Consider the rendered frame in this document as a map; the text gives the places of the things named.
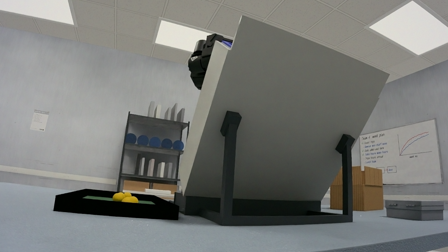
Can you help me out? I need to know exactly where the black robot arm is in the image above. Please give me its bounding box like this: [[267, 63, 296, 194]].
[[188, 34, 223, 90]]

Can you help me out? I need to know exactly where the brown cardboard box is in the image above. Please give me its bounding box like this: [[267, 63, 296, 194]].
[[330, 166, 384, 211]]

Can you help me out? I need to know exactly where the grey hinged case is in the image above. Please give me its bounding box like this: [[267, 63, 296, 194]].
[[385, 199, 444, 221]]

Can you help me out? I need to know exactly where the blue square frame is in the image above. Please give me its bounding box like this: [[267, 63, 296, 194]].
[[222, 41, 232, 48]]

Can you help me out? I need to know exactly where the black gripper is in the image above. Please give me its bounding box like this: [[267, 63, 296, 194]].
[[201, 37, 233, 71]]

